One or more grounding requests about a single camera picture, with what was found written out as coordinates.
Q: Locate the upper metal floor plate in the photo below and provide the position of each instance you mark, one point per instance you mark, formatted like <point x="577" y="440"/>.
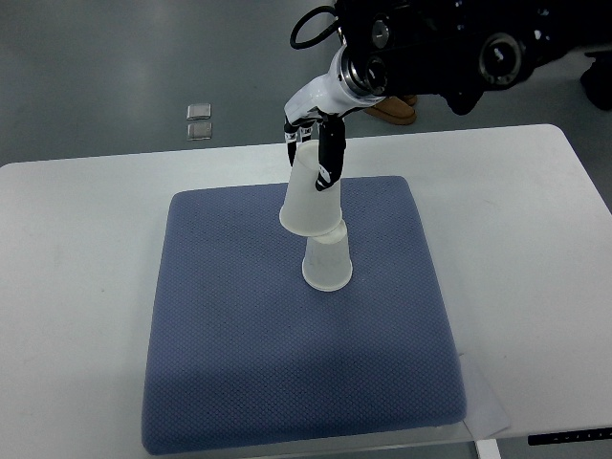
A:
<point x="198" y="111"/>

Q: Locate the blue textured cushion mat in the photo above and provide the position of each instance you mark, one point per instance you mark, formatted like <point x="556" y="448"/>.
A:
<point x="243" y="352"/>

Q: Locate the metal floor plate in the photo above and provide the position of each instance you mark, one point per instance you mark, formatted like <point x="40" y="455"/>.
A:
<point x="199" y="131"/>
<point x="198" y="111"/>

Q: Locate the white paper cup on mat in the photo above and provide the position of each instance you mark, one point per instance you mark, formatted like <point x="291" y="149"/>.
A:
<point x="327" y="265"/>

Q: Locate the white paper cup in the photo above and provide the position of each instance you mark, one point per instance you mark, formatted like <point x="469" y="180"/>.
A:
<point x="307" y="211"/>
<point x="327" y="265"/>

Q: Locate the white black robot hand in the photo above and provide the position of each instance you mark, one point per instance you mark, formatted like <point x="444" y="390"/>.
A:
<point x="324" y="102"/>

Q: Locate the lower metal floor plate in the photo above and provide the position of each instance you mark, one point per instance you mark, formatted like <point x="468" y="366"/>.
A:
<point x="199" y="131"/>

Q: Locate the brown fur boot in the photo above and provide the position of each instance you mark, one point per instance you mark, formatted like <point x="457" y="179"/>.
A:
<point x="409" y="99"/>
<point x="393" y="110"/>

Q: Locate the black table control panel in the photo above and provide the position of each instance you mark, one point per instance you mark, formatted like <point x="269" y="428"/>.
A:
<point x="571" y="436"/>

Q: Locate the brown fur boot front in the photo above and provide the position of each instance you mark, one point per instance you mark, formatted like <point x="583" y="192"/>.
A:
<point x="393" y="110"/>

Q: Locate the dark shoes person right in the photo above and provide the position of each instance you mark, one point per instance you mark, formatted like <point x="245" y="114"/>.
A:
<point x="596" y="80"/>

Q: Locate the brown fur boot rear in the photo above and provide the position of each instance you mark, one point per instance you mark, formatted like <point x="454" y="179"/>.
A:
<point x="409" y="99"/>

